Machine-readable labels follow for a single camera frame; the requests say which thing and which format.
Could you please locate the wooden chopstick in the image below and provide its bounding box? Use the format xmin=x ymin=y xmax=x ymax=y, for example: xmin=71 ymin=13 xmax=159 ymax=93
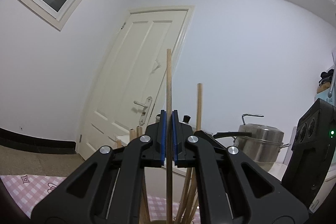
xmin=196 ymin=83 xmax=203 ymax=131
xmin=166 ymin=49 xmax=173 ymax=224
xmin=175 ymin=168 xmax=199 ymax=224
xmin=136 ymin=126 xmax=143 ymax=137
xmin=129 ymin=128 xmax=137 ymax=141

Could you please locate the wooden chopstick in cup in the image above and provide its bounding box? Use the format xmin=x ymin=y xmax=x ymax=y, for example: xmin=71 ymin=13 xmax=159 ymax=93
xmin=136 ymin=126 xmax=143 ymax=137
xmin=129 ymin=128 xmax=137 ymax=141
xmin=196 ymin=83 xmax=203 ymax=131

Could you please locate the white panel door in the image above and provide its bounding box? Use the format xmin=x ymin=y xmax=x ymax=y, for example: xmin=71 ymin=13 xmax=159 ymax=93
xmin=77 ymin=6 xmax=194 ymax=159

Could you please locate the stainless steel steamer pot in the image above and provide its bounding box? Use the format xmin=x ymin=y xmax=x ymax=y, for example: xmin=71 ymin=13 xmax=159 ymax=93
xmin=234 ymin=113 xmax=290 ymax=172

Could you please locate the pink checkered tablecloth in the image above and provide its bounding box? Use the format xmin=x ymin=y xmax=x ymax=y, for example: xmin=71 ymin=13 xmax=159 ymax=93
xmin=0 ymin=174 xmax=202 ymax=224

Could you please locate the silver door handle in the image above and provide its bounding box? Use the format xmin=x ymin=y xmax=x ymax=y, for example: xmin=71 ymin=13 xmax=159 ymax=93
xmin=133 ymin=96 xmax=153 ymax=126

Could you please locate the black camera box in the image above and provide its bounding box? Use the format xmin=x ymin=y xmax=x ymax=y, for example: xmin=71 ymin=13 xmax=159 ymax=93
xmin=281 ymin=99 xmax=335 ymax=207

